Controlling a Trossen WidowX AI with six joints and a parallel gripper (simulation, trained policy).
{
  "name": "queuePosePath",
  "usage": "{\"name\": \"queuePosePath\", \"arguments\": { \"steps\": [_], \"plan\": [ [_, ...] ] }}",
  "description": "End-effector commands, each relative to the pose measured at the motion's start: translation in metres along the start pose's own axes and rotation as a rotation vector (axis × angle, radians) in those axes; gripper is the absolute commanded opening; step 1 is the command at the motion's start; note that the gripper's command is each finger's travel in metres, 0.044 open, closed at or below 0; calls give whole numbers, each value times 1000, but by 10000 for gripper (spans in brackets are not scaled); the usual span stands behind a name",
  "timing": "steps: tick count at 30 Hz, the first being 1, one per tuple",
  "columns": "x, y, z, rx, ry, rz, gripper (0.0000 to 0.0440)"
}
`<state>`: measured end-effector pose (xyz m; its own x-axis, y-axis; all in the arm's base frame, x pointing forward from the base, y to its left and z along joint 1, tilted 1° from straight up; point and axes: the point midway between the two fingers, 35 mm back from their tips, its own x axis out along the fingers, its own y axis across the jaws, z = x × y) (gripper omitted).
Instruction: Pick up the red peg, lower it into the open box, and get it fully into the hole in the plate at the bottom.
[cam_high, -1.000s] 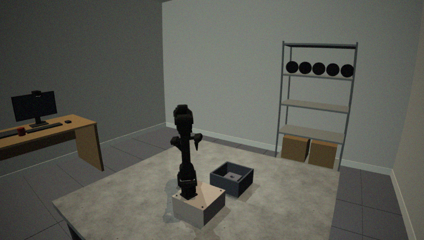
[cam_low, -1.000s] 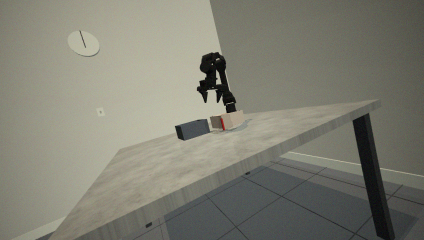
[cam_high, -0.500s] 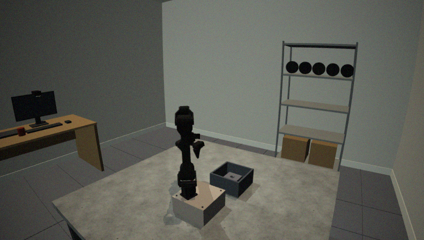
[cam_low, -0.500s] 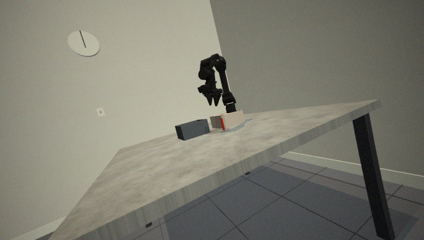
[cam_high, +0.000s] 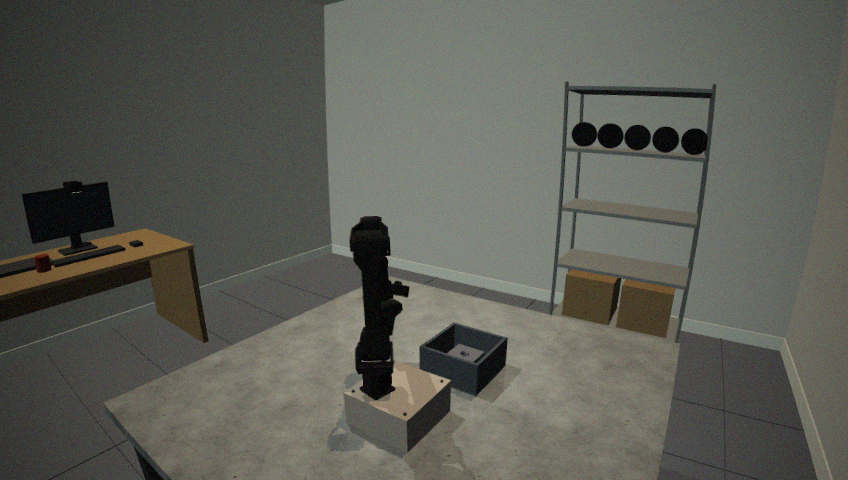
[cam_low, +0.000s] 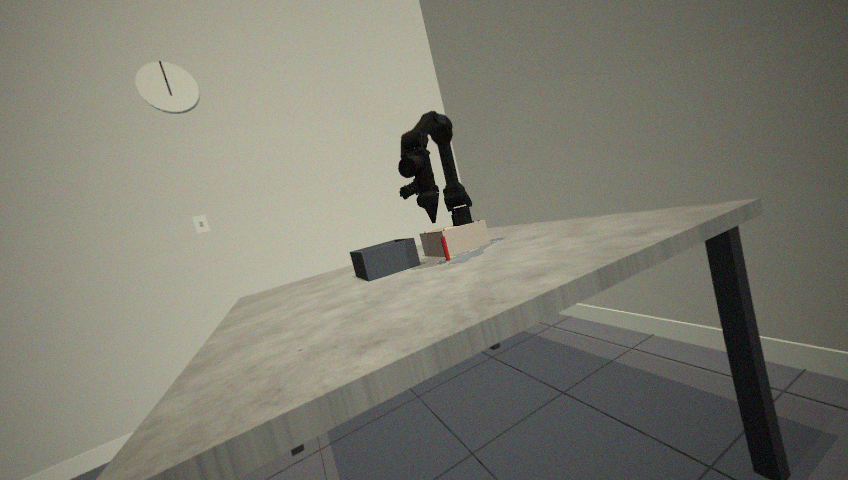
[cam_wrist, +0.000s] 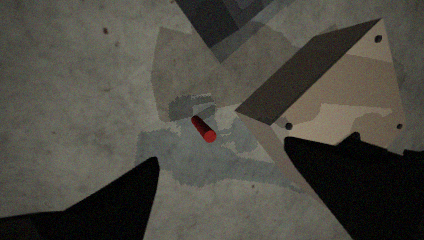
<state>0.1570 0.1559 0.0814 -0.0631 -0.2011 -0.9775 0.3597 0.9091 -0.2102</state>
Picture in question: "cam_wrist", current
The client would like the dark red peg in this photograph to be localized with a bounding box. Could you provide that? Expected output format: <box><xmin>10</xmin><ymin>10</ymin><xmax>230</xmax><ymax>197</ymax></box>
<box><xmin>191</xmin><ymin>115</ymin><xmax>216</xmax><ymax>143</ymax></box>

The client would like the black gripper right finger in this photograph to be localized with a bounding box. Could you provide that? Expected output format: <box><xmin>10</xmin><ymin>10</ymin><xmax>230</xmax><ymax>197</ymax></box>
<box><xmin>284</xmin><ymin>136</ymin><xmax>424</xmax><ymax>240</ymax></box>

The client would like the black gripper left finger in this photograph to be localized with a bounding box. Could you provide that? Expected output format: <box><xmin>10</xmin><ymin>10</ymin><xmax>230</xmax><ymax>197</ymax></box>
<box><xmin>0</xmin><ymin>157</ymin><xmax>160</xmax><ymax>240</ymax></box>

